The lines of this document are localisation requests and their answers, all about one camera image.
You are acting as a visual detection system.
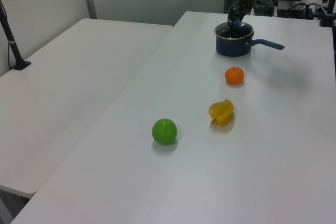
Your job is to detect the glass lid with blue knob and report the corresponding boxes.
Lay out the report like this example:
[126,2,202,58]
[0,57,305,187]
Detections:
[215,19,255,40]

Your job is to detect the black electronics box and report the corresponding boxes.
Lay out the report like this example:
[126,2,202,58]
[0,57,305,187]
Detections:
[276,3,314,20]

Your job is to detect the black camera pole with clamp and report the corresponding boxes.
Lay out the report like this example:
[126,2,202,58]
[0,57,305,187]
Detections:
[318,0,336,28]

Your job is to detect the black saucepan with blue handle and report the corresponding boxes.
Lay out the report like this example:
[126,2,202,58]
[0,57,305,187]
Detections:
[214,22,285,57]

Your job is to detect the white side table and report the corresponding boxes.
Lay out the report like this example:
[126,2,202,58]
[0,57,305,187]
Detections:
[0,18,174,199]

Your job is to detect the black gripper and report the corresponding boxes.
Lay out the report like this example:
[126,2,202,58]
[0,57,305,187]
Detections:
[226,0,251,27]

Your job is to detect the green toy apple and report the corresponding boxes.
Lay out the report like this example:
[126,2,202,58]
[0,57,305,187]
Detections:
[151,118,178,146]

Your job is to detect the yellow toy starfruit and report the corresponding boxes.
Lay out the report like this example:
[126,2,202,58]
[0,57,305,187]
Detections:
[208,99,235,127]

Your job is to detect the black camera pole with base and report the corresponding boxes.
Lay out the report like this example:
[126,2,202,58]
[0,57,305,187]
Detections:
[0,0,32,71]

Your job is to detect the orange toy mandarin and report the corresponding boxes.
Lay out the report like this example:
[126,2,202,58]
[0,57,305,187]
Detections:
[225,66,245,86]

